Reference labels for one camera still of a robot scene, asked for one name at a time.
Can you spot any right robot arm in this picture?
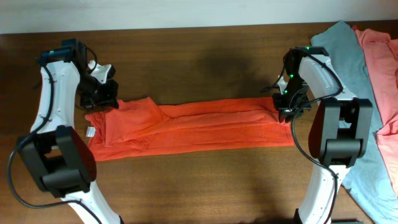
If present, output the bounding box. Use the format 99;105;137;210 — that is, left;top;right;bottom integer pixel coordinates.
272;47;373;223

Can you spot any orange soccer t-shirt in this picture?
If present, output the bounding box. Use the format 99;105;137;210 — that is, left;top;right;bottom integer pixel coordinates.
85;97;294;161

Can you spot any grey t-shirt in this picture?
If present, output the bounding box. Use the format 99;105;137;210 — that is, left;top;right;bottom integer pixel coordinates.
310;21;398;224

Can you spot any pink coral t-shirt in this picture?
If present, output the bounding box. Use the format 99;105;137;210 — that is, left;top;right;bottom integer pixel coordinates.
354;29;397;193

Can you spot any right black cable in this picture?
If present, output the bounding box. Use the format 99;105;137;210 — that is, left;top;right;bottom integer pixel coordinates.
259;48;345;224

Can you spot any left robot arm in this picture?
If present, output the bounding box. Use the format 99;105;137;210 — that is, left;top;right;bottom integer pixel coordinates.
6;39;123;223

